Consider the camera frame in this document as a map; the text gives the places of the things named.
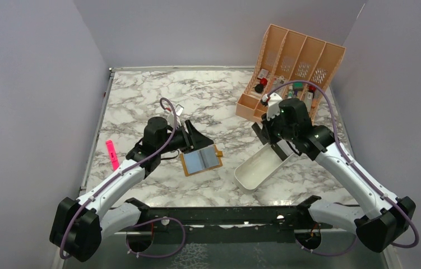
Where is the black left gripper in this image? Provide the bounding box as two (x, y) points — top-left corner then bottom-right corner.
(158, 120), (214, 155)

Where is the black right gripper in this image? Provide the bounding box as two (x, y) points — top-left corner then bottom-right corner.
(261, 108), (297, 145)

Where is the yellow leather card holder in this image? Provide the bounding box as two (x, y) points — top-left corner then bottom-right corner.
(179, 145), (224, 177)

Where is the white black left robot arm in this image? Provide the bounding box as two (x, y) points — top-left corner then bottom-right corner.
(49, 117), (214, 262)

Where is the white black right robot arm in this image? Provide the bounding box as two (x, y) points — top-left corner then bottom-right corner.
(253, 93), (416, 253)

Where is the white plastic tray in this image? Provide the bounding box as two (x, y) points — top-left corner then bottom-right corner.
(234, 140), (294, 193)

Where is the black round cap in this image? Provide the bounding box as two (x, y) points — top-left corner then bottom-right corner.
(254, 84), (265, 94)

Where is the red round cap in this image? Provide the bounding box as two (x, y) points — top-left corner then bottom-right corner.
(260, 78), (268, 86)

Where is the green round cap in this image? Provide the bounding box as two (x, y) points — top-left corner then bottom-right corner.
(293, 82), (304, 90)

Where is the white red tube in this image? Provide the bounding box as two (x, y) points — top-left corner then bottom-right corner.
(304, 91), (313, 112)

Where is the peach desk organizer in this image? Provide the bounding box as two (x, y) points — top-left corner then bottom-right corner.
(235, 24), (346, 122)

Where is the pink highlighter marker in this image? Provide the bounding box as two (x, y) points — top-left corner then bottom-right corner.
(105, 140), (119, 171)

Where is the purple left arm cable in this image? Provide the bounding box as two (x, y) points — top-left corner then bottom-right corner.
(59, 97), (185, 261)

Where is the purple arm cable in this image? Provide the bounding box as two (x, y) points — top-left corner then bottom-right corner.
(262, 80), (420, 249)
(59, 97), (185, 261)

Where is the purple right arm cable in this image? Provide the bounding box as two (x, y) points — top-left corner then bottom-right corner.
(262, 80), (420, 249)

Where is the black mounting rail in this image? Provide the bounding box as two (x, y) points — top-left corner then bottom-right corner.
(113, 206), (334, 246)

